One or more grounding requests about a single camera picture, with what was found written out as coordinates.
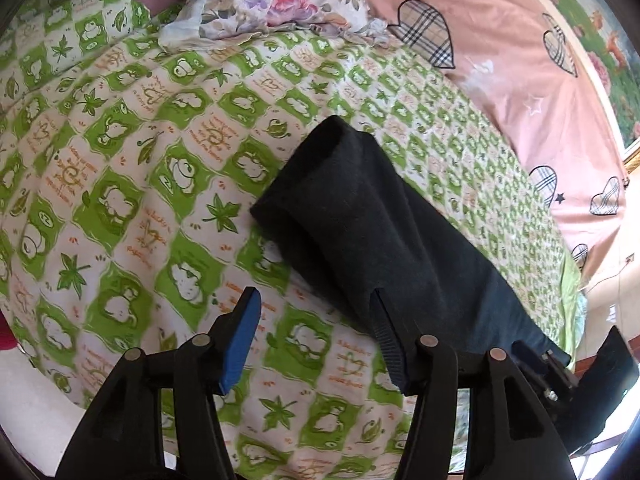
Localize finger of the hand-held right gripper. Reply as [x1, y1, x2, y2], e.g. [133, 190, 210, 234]
[515, 341, 579, 402]

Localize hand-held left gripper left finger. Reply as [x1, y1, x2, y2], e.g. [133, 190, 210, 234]
[54, 286, 263, 480]

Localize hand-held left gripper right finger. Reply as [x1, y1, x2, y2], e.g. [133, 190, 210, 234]
[369, 290, 578, 480]

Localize dark grey pants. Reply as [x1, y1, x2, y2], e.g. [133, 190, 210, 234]
[249, 115, 572, 396]

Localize green printed bed sheet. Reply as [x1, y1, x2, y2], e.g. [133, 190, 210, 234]
[0, 0, 585, 480]

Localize red floral blanket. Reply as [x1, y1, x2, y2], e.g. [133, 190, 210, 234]
[0, 319, 19, 352]

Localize pink quilt with plaid hearts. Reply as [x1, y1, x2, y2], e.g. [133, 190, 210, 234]
[365, 0, 630, 281]

